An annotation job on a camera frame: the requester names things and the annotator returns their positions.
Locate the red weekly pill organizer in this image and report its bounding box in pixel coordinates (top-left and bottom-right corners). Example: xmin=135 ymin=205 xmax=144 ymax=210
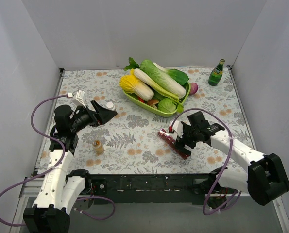
xmin=157 ymin=129 xmax=191 ymax=160

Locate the white celery stalk bunch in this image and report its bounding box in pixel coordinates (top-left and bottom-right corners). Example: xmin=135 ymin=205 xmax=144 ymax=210
xmin=124 ymin=57 xmax=187 ymax=108

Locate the brown mushroom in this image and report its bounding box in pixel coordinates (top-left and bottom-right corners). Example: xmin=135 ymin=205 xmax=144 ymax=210
xmin=147 ymin=99 xmax=159 ymax=109

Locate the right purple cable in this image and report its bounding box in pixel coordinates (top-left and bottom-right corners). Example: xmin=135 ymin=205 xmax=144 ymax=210
xmin=170 ymin=108 xmax=242 ymax=216

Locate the yellow napa cabbage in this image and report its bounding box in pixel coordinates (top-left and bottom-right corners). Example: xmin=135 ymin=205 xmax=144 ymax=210
xmin=119 ymin=75 xmax=154 ymax=101

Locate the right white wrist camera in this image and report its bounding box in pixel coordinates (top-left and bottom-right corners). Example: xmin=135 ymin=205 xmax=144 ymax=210
xmin=169 ymin=120 xmax=192 ymax=138

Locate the floral tablecloth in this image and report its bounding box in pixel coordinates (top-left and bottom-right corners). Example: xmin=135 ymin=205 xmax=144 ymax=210
xmin=34 ymin=67 xmax=256 ymax=175

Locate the green bok choy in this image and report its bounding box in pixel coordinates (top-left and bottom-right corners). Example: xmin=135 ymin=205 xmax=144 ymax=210
xmin=153 ymin=62 xmax=189 ymax=86

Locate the small round green cabbage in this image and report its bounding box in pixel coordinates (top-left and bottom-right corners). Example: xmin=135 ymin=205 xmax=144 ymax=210
xmin=157 ymin=98 xmax=177 ymax=113

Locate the green glass bottle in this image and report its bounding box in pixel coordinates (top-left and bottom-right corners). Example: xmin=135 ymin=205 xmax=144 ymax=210
xmin=208 ymin=59 xmax=225 ymax=86

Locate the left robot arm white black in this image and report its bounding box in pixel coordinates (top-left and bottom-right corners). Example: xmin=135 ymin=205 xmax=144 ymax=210
xmin=23 ymin=100 xmax=117 ymax=233

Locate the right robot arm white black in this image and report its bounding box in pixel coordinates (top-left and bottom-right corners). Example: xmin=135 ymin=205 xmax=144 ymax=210
xmin=169 ymin=111 xmax=289 ymax=206

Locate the white pill bottle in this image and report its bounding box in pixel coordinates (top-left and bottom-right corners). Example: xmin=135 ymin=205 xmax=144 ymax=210
xmin=106 ymin=102 xmax=116 ymax=111

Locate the green plastic tray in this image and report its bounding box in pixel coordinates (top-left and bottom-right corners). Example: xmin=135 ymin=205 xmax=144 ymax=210
xmin=123 ymin=91 xmax=184 ymax=117

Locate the purple red onion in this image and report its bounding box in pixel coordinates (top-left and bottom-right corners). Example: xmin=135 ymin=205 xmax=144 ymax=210
xmin=189 ymin=83 xmax=198 ymax=96

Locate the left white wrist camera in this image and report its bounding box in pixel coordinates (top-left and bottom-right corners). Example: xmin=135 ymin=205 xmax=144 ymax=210
xmin=71 ymin=90 xmax=86 ymax=107

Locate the small amber pill jar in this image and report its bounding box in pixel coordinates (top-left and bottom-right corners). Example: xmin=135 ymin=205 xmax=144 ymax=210
xmin=92 ymin=140 xmax=105 ymax=155

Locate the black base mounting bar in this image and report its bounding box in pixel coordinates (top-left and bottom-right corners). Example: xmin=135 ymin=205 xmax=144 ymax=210
xmin=64 ymin=169 xmax=242 ymax=204

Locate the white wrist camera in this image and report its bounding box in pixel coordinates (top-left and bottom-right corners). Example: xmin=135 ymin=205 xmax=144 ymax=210
xmin=169 ymin=120 xmax=192 ymax=138
xmin=71 ymin=90 xmax=86 ymax=107

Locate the green napa cabbage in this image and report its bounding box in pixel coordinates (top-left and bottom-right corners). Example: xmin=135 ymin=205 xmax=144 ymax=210
xmin=140 ymin=60 xmax=186 ymax=99

